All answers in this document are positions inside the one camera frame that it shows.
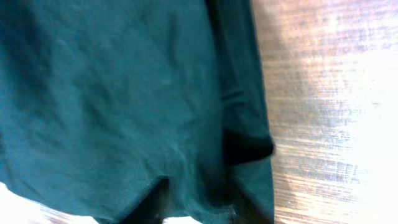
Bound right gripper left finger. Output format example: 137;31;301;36
119;179;170;224

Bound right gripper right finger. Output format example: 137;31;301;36
231;186;274;224

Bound black shorts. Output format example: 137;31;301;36
1;0;274;223

